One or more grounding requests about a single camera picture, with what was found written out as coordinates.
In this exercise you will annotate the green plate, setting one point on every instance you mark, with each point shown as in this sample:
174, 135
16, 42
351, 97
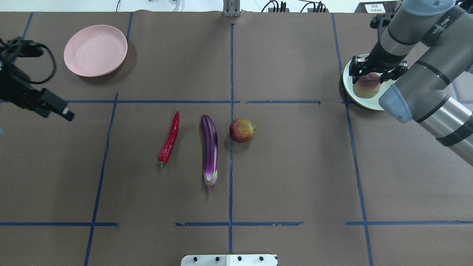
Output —
367, 100

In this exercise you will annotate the pink plate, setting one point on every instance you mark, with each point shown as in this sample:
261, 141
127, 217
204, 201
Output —
95, 51

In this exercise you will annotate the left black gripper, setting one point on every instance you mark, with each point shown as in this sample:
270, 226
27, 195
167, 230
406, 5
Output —
14, 88

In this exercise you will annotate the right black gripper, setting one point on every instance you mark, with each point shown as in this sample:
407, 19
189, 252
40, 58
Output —
377, 60

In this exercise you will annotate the red chili pepper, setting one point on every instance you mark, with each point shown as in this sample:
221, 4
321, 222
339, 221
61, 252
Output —
170, 141

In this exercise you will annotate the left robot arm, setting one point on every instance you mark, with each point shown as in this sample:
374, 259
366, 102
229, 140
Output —
16, 85

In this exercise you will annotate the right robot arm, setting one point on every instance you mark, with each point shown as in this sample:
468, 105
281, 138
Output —
423, 46

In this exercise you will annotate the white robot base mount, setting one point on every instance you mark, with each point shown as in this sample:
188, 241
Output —
230, 260

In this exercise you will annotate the peach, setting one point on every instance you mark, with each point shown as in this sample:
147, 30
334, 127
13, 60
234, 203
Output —
367, 86

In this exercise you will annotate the purple eggplant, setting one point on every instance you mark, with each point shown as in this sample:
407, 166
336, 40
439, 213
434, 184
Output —
210, 169

